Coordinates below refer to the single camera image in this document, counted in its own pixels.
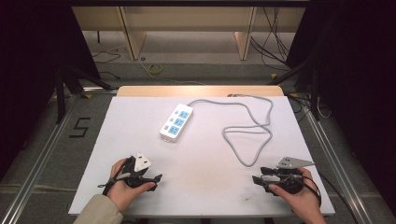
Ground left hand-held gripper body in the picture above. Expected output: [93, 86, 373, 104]
[120, 151, 153, 189]

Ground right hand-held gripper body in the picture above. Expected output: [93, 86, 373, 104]
[270, 156, 316, 195]

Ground white power strip blue sockets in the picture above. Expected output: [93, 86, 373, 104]
[159, 103, 194, 144]

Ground grey power strip cable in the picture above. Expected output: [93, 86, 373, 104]
[186, 93, 275, 168]

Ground person's left hand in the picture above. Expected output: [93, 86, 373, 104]
[106, 158, 157, 213]

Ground person's right hand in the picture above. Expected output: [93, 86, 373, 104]
[268, 167, 322, 219]

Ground white foam board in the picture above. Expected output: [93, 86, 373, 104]
[67, 95, 336, 217]

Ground black metal stand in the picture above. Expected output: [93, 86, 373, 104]
[53, 63, 114, 125]
[268, 57, 322, 121]

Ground wooden table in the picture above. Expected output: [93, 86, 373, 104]
[116, 85, 285, 98]

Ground yellow tape roll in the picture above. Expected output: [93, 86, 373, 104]
[147, 63, 163, 76]

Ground dark curtain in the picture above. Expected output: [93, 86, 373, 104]
[0, 0, 101, 181]
[285, 0, 396, 216]

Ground beige wooden desk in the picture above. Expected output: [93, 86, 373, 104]
[71, 6, 306, 62]

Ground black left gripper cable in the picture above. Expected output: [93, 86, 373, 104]
[97, 158, 134, 196]

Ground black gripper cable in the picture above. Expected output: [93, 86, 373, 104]
[292, 170, 360, 224]
[97, 158, 134, 196]

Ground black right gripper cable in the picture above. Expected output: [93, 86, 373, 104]
[292, 170, 360, 224]

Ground aluminium floor rail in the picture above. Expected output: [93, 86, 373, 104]
[301, 104, 376, 224]
[0, 92, 82, 224]

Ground black floor cable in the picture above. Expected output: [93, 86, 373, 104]
[91, 49, 122, 80]

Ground bundle of black cables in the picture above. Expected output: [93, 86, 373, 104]
[249, 7, 293, 72]

